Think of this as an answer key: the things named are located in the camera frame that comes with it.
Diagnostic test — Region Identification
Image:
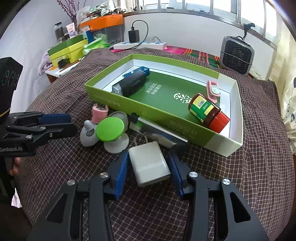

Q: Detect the black charger with cable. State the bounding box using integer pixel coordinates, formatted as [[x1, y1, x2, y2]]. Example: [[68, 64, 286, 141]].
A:
[[121, 20, 149, 51]]

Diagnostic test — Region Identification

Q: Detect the black blue stapler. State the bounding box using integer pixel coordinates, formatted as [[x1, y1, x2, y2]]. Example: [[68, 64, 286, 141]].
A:
[[111, 66, 150, 97]]

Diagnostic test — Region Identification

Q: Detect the left hand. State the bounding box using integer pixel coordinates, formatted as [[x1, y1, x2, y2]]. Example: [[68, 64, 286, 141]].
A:
[[10, 157, 21, 176]]

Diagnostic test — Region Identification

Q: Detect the pink tape roll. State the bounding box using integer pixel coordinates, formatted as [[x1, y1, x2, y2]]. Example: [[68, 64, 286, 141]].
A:
[[91, 103, 108, 125]]

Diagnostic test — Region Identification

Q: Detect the grey mini fan heater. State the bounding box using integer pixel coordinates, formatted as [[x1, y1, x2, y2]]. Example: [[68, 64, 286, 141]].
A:
[[219, 36, 254, 76]]

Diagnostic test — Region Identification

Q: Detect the green yellow gift box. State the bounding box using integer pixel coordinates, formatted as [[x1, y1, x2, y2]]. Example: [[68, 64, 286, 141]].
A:
[[48, 35, 88, 68]]

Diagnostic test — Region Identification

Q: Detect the white round jar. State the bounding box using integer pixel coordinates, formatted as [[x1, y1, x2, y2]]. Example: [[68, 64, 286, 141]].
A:
[[108, 111, 128, 132]]

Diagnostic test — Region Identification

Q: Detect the brown checkered tablecloth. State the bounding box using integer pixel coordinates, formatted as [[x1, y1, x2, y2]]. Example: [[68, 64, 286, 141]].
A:
[[16, 49, 295, 240]]

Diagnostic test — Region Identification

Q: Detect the black window handle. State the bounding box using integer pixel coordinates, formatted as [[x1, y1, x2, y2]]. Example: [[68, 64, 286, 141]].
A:
[[242, 23, 255, 39]]

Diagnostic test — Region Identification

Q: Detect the pink white round holder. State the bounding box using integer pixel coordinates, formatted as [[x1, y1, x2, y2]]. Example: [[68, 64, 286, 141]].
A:
[[206, 80, 221, 104]]

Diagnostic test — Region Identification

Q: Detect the pink white small package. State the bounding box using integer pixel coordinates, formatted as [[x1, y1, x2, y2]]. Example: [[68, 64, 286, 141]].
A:
[[66, 23, 77, 39]]

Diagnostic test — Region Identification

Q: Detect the colourful striped cloth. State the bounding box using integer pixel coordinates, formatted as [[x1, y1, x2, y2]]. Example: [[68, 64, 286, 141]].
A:
[[111, 45, 223, 68]]

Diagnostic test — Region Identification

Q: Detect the green top white massager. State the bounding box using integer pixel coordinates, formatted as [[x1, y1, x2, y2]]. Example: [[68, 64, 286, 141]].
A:
[[95, 117, 130, 154]]

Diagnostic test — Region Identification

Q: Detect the grey white mushroom gadget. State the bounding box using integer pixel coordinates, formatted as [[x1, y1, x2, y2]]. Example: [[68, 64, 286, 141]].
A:
[[80, 120, 99, 147]]

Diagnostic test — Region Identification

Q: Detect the white power strip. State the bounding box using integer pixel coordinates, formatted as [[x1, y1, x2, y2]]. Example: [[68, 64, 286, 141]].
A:
[[113, 41, 167, 50]]

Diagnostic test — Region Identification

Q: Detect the green plastic bag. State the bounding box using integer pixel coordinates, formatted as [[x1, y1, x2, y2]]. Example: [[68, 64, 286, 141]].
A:
[[82, 37, 110, 55]]

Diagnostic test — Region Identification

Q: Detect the orange lid plastic bin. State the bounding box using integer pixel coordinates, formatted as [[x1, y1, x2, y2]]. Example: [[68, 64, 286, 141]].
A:
[[79, 14, 124, 46]]

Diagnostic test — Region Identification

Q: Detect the green white cardboard box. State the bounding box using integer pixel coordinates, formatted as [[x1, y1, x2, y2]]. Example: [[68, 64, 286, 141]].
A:
[[85, 54, 243, 157]]

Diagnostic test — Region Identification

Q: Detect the dark glass jar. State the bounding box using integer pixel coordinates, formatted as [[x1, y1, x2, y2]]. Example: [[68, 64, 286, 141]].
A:
[[54, 22, 64, 42]]

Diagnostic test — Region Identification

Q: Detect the brown jar red lid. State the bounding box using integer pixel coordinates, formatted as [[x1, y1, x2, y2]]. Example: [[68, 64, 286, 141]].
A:
[[188, 93, 230, 133]]

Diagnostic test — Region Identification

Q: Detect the white power adapter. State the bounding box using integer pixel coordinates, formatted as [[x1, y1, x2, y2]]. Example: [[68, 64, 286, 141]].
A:
[[128, 138, 171, 188]]

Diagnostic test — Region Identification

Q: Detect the heart pattern curtain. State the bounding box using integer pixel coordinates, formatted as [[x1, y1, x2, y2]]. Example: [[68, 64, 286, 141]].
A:
[[270, 23, 296, 154]]

